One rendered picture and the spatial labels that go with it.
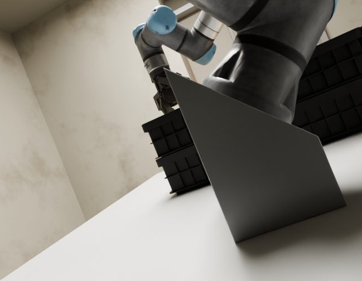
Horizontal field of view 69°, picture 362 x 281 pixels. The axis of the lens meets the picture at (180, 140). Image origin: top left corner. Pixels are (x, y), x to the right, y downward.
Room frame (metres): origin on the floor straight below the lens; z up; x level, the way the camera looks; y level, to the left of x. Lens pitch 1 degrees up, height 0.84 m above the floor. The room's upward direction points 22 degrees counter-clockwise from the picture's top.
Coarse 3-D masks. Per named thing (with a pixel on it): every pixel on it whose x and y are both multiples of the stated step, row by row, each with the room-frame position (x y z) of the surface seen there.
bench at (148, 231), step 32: (352, 160) 0.45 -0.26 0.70; (160, 192) 0.95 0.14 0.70; (192, 192) 0.72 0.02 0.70; (352, 192) 0.33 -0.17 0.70; (96, 224) 0.83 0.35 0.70; (128, 224) 0.65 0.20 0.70; (160, 224) 0.53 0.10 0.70; (192, 224) 0.45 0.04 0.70; (224, 224) 0.39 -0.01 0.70; (320, 224) 0.28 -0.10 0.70; (352, 224) 0.26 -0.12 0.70; (64, 256) 0.59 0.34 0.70; (96, 256) 0.49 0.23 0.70; (128, 256) 0.42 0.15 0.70; (160, 256) 0.37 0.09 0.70; (192, 256) 0.33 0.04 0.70; (224, 256) 0.30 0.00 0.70; (256, 256) 0.27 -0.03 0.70; (288, 256) 0.25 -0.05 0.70; (320, 256) 0.23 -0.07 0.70; (352, 256) 0.21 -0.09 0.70
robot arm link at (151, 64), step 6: (162, 54) 0.83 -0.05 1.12; (150, 60) 0.82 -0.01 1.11; (156, 60) 0.81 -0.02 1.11; (162, 60) 0.82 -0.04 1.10; (144, 66) 0.83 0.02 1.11; (150, 66) 0.82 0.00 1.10; (156, 66) 0.81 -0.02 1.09; (162, 66) 0.82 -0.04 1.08; (168, 66) 0.85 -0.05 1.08; (150, 72) 0.83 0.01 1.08
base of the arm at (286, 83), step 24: (240, 48) 0.37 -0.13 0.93; (264, 48) 0.35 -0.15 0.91; (288, 48) 0.35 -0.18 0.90; (216, 72) 0.38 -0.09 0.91; (240, 72) 0.35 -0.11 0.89; (264, 72) 0.34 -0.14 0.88; (288, 72) 0.35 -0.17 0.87; (240, 96) 0.34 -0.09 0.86; (264, 96) 0.34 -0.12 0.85; (288, 96) 0.37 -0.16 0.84; (288, 120) 0.37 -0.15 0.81
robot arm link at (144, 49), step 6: (144, 24) 0.81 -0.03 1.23; (138, 30) 0.81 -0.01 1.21; (138, 36) 0.82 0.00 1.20; (138, 42) 0.82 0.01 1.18; (138, 48) 0.83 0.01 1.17; (144, 48) 0.81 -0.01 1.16; (150, 48) 0.80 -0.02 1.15; (156, 48) 0.81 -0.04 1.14; (144, 54) 0.82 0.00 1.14; (150, 54) 0.81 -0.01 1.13; (156, 54) 0.81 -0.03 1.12; (144, 60) 0.83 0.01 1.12
